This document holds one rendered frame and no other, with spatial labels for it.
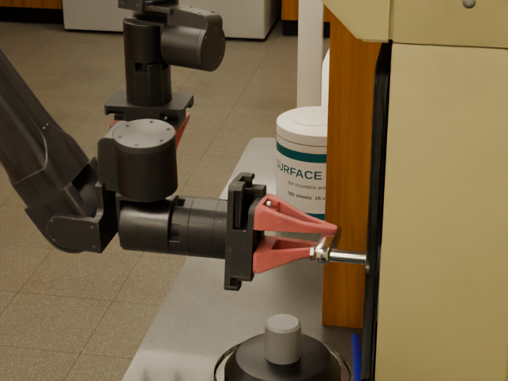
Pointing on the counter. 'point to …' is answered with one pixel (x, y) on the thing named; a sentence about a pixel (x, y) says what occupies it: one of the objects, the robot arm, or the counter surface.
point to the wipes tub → (302, 159)
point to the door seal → (382, 212)
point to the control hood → (365, 17)
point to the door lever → (324, 252)
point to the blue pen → (356, 356)
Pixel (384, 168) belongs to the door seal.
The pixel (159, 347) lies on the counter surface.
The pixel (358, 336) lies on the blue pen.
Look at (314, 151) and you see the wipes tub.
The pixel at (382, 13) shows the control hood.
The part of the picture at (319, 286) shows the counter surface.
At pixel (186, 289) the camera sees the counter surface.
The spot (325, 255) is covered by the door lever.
